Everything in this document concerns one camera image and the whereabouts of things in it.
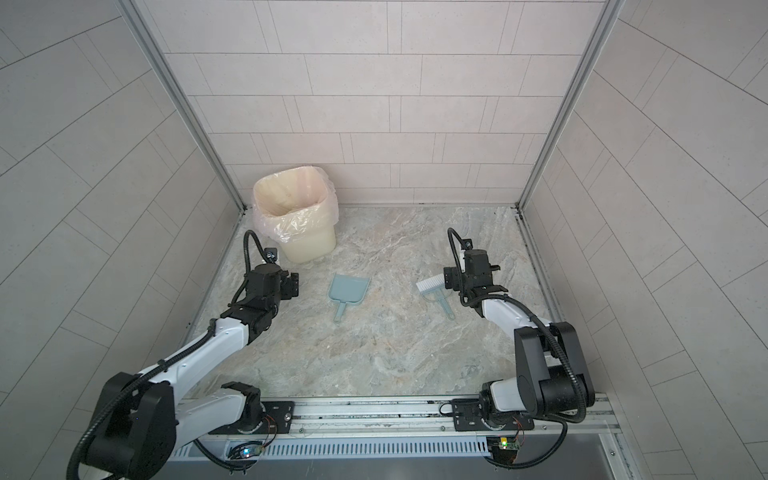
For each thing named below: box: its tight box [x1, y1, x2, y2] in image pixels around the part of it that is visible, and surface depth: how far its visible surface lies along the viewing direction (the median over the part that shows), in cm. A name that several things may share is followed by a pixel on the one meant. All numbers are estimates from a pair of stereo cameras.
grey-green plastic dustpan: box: [328, 273, 370, 322], surface depth 94 cm
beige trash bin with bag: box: [252, 165, 339, 264], surface depth 92 cm
